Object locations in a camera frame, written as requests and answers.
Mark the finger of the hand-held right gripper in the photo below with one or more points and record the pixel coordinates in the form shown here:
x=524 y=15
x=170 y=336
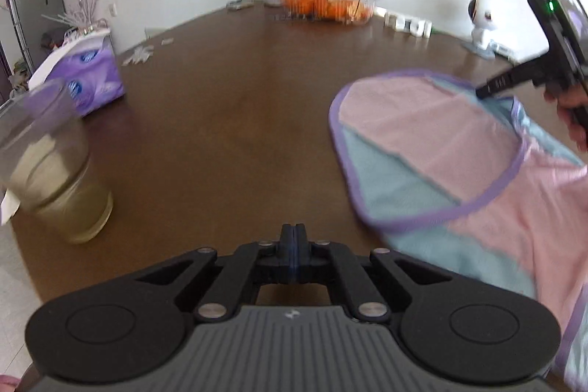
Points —
x=505 y=80

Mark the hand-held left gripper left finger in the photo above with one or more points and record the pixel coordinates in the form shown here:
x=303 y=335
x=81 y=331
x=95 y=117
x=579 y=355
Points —
x=287 y=254

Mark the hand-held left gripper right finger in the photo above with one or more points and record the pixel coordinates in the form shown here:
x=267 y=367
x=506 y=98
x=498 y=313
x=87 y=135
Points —
x=300 y=254

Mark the pink and blue garment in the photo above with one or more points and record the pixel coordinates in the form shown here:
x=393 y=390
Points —
x=413 y=121

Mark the person's right hand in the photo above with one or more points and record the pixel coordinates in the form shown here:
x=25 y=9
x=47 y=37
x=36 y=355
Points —
x=576 y=135

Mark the small white plastic box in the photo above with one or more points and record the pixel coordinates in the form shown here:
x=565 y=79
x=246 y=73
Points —
x=504 y=50

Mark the white robot figurine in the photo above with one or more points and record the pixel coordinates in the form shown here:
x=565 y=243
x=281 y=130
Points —
x=482 y=13

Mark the white plastic clip block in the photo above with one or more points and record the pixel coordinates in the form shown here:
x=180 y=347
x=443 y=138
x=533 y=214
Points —
x=409 y=23

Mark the clear container of oranges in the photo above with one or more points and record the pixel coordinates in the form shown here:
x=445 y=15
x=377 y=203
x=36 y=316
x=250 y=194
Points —
x=321 y=4

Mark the white paper scraps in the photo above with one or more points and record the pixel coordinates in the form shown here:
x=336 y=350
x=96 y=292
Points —
x=138 y=56

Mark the glass cup of liquid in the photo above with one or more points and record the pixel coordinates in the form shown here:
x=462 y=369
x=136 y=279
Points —
x=50 y=171

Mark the metal binder clip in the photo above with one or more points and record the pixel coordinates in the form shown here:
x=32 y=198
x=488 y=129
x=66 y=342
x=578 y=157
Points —
x=239 y=4

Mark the purple tissue pack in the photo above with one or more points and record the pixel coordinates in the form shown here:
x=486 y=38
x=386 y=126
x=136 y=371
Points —
x=92 y=75

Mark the pale dried twig bouquet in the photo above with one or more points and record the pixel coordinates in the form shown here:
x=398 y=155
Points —
x=85 y=13

